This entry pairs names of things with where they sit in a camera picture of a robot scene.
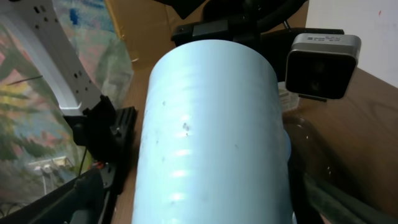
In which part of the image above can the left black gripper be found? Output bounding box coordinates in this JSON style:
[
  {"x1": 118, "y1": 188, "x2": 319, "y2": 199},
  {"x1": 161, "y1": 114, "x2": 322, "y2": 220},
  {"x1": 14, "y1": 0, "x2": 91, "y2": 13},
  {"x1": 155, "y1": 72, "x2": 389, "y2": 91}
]
[{"x1": 171, "y1": 16, "x2": 344, "y2": 81}]

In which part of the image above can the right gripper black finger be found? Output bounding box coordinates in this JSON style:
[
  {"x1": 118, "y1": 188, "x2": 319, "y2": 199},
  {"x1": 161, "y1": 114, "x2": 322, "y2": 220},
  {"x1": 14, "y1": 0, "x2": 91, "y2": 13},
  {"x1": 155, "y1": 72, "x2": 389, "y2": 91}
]
[{"x1": 289, "y1": 148, "x2": 397, "y2": 224}]

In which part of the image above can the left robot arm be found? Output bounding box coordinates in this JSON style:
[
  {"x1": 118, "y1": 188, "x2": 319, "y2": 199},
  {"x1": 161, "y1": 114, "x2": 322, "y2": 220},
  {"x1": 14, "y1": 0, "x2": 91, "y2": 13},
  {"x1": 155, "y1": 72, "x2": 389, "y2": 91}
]
[{"x1": 1, "y1": 0, "x2": 345, "y2": 162}]

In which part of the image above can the light blue cup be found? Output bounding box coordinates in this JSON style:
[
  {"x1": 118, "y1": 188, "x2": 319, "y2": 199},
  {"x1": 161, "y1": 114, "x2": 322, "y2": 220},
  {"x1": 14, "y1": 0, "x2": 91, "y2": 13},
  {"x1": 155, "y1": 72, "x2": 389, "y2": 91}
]
[{"x1": 132, "y1": 40, "x2": 293, "y2": 223}]

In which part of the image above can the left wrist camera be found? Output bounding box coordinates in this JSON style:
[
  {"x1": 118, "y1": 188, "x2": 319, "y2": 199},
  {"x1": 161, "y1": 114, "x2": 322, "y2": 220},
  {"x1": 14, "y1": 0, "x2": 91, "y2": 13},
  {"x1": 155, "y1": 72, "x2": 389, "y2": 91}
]
[{"x1": 285, "y1": 33, "x2": 361, "y2": 100}]

